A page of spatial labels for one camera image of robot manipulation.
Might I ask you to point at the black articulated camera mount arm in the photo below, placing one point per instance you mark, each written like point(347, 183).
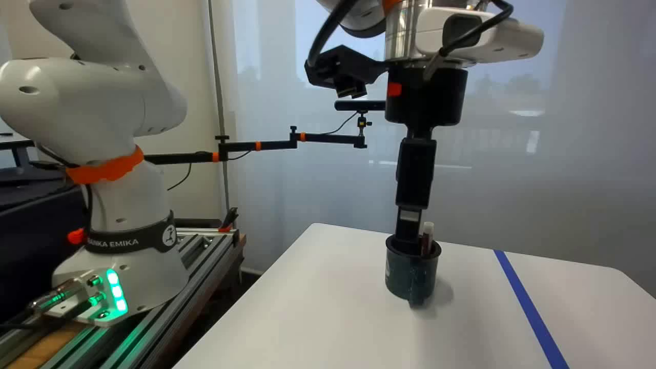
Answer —
point(274, 145)

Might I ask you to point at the blue tape border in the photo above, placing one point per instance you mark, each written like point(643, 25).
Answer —
point(530, 309)

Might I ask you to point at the thin metal pole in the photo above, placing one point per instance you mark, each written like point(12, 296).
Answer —
point(218, 104)

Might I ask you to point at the dark teal mug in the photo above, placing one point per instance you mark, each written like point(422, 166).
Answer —
point(411, 278)

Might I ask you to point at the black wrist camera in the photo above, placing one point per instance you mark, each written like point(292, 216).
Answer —
point(341, 69)

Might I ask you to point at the wooden board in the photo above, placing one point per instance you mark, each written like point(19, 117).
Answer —
point(41, 352)

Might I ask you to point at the black stereo camera bar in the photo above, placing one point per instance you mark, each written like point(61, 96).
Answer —
point(360, 106)

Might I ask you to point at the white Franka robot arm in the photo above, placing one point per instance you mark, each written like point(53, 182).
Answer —
point(88, 104)

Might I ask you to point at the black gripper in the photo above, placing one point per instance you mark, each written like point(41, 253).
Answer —
point(426, 94)

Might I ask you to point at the black side table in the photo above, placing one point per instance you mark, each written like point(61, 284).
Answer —
point(34, 239)

